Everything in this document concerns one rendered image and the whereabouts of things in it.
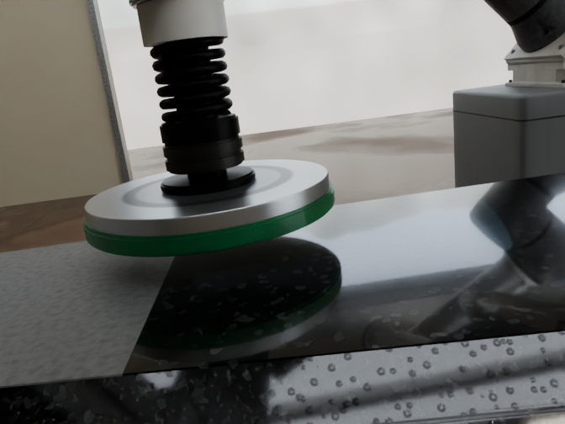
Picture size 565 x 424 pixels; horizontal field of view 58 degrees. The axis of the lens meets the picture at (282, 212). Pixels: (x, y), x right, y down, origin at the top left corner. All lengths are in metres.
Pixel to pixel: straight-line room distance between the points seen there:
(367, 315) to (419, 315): 0.03
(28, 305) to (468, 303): 0.31
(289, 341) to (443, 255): 0.16
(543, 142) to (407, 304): 1.07
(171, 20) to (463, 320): 0.29
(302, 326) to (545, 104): 1.12
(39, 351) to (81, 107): 5.03
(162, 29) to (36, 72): 5.04
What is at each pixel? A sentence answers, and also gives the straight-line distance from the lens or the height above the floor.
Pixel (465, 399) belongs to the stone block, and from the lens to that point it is 0.28.
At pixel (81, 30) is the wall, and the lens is 5.34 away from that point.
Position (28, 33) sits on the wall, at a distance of 5.48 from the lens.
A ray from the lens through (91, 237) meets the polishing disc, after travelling 0.42.
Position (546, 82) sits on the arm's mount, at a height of 0.86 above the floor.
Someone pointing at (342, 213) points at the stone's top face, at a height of 0.82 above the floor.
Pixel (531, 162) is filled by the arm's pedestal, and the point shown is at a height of 0.69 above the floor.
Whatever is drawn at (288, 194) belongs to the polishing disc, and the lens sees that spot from 0.38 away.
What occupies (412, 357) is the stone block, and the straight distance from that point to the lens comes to 0.28.
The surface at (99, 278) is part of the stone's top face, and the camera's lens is 0.45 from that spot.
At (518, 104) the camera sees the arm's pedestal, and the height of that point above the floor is 0.83.
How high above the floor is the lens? 0.97
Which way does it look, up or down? 15 degrees down
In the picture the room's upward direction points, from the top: 7 degrees counter-clockwise
